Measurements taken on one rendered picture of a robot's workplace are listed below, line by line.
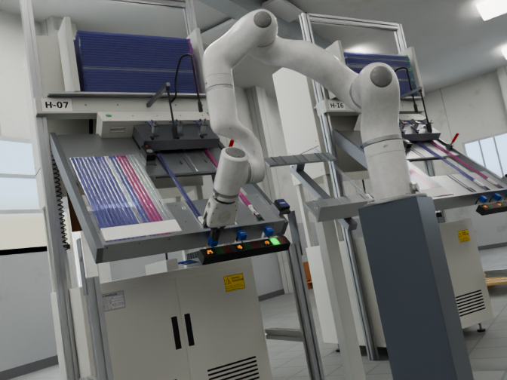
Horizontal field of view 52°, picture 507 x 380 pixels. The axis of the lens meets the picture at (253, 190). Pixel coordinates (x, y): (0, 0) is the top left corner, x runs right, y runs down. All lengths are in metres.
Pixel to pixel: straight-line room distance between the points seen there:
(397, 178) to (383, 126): 0.16
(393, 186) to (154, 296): 0.96
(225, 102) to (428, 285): 0.79
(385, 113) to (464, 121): 9.82
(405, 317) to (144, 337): 0.93
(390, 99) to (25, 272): 4.04
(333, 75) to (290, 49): 0.16
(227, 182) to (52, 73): 1.15
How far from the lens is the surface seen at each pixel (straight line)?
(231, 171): 1.53
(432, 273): 1.53
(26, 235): 5.11
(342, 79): 1.70
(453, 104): 11.52
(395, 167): 1.59
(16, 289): 5.01
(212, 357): 2.08
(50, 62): 2.46
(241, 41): 1.63
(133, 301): 1.96
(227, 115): 1.58
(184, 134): 2.20
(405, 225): 1.54
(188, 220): 1.79
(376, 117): 1.61
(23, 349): 5.03
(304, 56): 1.65
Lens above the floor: 0.60
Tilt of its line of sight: 8 degrees up
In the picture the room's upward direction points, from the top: 10 degrees counter-clockwise
